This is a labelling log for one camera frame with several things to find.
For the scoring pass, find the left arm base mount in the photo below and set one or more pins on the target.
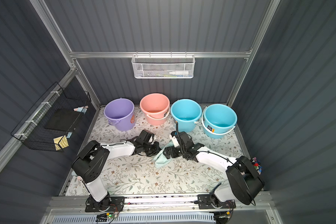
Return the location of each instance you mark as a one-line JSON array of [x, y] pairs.
[[108, 204]]

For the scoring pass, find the pink cup of markers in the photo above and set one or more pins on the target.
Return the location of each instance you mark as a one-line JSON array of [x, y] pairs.
[[256, 163]]

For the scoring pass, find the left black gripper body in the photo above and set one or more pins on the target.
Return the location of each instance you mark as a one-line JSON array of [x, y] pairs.
[[151, 148]]

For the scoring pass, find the pink plastic bucket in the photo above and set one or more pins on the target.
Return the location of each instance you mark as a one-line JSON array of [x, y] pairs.
[[156, 108]]

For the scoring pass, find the yellow sticky note pad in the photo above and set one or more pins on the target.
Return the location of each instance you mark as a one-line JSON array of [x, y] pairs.
[[60, 142]]

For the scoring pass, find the floral patterned table mat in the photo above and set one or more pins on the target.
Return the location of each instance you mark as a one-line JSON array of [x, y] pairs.
[[137, 174]]

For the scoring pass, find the mint green microfiber cloth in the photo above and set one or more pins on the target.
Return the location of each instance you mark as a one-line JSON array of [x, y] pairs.
[[160, 160]]

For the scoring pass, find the white wire mesh basket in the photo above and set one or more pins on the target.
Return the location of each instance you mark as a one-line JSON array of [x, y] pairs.
[[159, 67]]

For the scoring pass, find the purple plastic bucket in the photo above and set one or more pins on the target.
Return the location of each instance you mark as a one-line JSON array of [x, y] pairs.
[[120, 114]]

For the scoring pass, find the white bottle in basket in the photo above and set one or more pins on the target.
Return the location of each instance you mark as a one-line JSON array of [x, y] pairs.
[[179, 73]]

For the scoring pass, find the teal plastic bucket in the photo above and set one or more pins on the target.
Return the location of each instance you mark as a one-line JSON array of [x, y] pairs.
[[186, 113], [218, 120]]

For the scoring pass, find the black wire wall basket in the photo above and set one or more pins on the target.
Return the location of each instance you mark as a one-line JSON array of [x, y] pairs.
[[58, 115]]

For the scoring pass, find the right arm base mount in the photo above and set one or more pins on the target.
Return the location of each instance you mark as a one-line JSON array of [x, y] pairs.
[[206, 201]]

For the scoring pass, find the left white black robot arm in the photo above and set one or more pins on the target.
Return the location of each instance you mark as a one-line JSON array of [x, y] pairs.
[[91, 160]]

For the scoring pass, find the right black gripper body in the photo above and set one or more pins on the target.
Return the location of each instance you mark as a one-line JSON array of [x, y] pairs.
[[169, 151]]

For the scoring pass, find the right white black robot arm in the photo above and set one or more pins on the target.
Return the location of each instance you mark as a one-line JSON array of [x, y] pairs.
[[244, 180]]

